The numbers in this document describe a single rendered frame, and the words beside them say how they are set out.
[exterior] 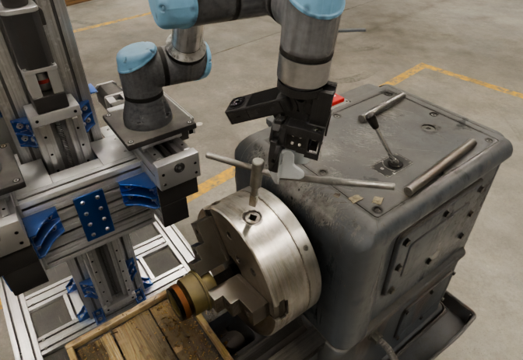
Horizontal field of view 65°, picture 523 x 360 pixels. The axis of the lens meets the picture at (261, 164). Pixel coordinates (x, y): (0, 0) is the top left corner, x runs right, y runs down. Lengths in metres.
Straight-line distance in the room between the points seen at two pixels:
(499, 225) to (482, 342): 0.88
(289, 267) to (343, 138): 0.39
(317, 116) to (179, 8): 0.24
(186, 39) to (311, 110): 0.62
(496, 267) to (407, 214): 1.83
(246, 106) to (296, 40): 0.15
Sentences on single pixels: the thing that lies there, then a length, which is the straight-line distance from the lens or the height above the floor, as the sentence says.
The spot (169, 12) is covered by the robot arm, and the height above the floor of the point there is 1.66.
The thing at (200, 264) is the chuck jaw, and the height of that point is 1.13.
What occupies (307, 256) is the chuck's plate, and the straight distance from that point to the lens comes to 0.85.
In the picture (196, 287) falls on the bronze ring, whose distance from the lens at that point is 0.88.
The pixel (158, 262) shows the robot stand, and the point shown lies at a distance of 2.15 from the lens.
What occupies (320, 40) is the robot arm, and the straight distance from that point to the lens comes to 0.54.
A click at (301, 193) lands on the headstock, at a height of 1.24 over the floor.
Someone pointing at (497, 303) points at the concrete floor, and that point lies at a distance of 2.51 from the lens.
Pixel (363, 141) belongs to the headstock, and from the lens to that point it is 1.05.
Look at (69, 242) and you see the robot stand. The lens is 1.43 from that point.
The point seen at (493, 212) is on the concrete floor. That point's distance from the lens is 3.04.
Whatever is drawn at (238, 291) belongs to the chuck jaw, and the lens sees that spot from 0.87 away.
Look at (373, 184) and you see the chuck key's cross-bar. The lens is 0.70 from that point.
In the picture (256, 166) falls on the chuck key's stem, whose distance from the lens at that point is 0.72.
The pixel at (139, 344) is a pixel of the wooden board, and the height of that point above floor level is 0.89.
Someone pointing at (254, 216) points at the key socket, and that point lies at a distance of 0.84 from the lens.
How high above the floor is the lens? 1.82
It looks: 37 degrees down
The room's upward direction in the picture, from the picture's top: straight up
